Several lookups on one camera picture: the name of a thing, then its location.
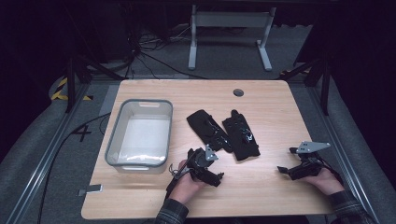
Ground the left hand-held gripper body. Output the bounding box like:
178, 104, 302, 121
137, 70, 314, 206
186, 144, 219, 182

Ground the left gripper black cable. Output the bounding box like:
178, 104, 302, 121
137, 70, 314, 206
165, 163, 190, 200

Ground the black metal stand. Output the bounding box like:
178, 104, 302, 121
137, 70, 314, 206
64, 55, 126, 114
279, 57, 332, 117

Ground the white plastic bin grey rim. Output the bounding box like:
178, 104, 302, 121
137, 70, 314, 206
105, 98, 174, 175

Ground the bundle of black floor cables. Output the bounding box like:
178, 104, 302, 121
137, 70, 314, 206
124, 24, 208, 80

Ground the person's left hand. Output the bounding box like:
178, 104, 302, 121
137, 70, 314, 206
169, 160, 206, 205

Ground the person's right hand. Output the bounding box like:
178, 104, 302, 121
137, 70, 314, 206
303, 168, 346, 197

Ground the thin black floor cable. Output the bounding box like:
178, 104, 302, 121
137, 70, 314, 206
36, 112, 112, 224

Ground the white metal desk frame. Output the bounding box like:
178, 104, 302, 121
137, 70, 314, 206
187, 4, 277, 72

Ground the black glove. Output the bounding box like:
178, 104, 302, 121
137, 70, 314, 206
221, 109, 262, 161
186, 108, 233, 154

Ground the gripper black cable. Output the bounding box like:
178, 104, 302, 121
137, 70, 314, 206
320, 157, 344, 185
165, 163, 190, 200

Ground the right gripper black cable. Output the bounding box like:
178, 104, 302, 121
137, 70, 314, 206
320, 157, 344, 185

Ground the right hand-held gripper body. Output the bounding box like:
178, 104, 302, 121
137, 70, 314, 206
289, 141, 332, 181

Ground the grey tape strip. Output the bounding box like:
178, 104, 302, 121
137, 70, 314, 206
77, 184, 104, 197

